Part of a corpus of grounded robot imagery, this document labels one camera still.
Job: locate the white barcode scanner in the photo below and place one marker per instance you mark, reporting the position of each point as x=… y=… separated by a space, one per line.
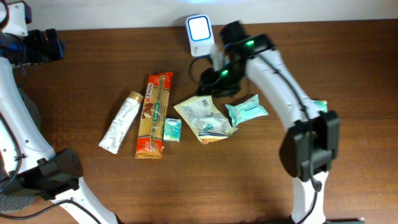
x=200 y=35

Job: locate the cream chips bag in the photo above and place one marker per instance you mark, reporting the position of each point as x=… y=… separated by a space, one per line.
x=204 y=119

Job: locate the teal tissue pack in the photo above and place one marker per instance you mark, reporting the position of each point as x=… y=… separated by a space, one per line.
x=172 y=130

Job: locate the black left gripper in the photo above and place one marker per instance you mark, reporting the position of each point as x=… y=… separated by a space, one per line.
x=45 y=51

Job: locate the white tube with gold cap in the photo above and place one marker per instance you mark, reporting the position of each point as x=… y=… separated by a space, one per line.
x=121 y=123

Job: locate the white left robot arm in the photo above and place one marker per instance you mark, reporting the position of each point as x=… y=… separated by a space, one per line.
x=30 y=168

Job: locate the orange spaghetti packet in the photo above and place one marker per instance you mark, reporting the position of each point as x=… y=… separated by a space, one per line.
x=154 y=111

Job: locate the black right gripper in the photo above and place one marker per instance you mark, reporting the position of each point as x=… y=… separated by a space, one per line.
x=210 y=78

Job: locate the small green-white packet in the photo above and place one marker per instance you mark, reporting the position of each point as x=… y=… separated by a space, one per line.
x=323 y=105

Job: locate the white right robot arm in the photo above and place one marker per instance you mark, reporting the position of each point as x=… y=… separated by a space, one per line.
x=311 y=134

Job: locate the teal wet wipes pack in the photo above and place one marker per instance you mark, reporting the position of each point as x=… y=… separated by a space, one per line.
x=246 y=111

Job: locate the grey plastic basket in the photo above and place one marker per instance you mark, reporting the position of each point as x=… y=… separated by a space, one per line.
x=11 y=157

